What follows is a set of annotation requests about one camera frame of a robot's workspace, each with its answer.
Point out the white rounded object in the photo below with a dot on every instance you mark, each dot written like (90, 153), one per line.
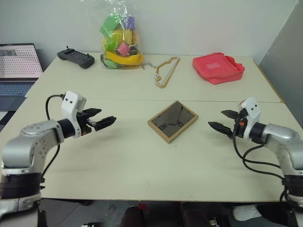
(246, 212)

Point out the yellow toy banana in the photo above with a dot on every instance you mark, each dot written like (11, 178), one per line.
(123, 59)

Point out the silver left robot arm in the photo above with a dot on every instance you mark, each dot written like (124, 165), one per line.
(28, 144)

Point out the dark brown rounded shape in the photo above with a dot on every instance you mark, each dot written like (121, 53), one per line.
(132, 217)

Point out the yellow clothes hanger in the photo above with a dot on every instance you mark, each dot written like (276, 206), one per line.
(163, 84)

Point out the green toy block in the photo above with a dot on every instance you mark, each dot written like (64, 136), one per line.
(109, 26)

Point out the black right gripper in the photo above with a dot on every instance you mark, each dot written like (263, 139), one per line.
(239, 125)

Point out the wooden framed dark picture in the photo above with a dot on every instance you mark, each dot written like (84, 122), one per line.
(172, 121)

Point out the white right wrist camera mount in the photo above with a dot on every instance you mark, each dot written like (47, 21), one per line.
(252, 106)

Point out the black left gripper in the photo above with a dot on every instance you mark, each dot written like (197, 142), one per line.
(84, 123)

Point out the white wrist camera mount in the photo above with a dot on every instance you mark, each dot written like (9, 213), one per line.
(69, 104)
(252, 106)

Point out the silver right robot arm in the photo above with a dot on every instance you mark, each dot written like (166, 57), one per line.
(284, 142)

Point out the black handheld controller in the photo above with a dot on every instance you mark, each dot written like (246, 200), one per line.
(75, 58)

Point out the clear plastic bag of toys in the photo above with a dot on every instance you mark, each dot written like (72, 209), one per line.
(122, 47)

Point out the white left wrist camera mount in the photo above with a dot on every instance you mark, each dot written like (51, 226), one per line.
(69, 104)

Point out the red cloth bag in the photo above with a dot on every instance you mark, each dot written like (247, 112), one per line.
(217, 67)

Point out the purple toy block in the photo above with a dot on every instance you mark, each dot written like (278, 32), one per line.
(131, 23)

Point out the pink toy block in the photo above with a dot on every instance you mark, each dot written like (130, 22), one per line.
(123, 49)

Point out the open laptop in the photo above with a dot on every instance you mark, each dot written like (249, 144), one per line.
(17, 61)

